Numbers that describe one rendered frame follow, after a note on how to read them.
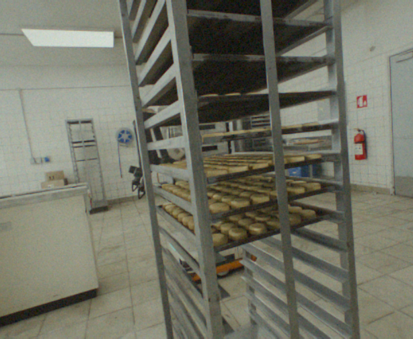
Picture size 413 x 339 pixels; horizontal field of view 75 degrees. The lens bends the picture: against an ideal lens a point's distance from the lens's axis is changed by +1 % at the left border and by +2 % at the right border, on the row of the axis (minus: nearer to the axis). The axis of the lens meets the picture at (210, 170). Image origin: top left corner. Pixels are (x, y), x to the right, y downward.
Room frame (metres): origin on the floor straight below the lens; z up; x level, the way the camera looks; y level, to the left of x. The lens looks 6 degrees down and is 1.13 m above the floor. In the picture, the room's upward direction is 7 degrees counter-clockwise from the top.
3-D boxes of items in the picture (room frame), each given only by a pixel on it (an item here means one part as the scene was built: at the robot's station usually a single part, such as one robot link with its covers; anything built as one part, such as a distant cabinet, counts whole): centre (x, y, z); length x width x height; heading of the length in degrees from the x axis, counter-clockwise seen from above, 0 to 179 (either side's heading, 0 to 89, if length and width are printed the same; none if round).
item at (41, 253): (2.05, 1.37, 0.45); 0.70 x 0.34 x 0.90; 112
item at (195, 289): (0.88, 0.13, 0.69); 0.64 x 0.03 x 0.03; 24
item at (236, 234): (0.71, -0.06, 0.87); 0.05 x 0.05 x 0.02
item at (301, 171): (5.23, -1.82, 0.36); 0.47 x 0.38 x 0.26; 111
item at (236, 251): (2.38, 0.10, 0.16); 0.67 x 0.64 x 0.25; 112
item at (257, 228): (0.73, -0.12, 0.87); 0.05 x 0.05 x 0.02
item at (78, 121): (5.34, 2.43, 0.93); 0.64 x 0.51 x 1.78; 22
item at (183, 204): (0.88, 0.13, 0.96); 0.64 x 0.03 x 0.03; 24
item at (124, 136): (5.93, 1.79, 1.10); 0.41 x 0.17 x 1.10; 109
